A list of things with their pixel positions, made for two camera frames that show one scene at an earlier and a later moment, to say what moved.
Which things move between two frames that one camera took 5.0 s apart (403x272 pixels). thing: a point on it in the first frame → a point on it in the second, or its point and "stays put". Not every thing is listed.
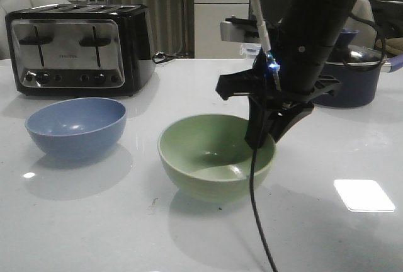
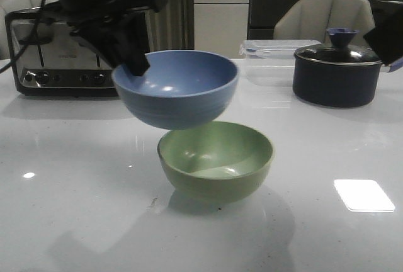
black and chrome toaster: x=73 y=50 stays put
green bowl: x=206 y=157 stays put
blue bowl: x=77 y=128 → x=181 y=90
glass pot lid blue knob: x=342 y=52 stays put
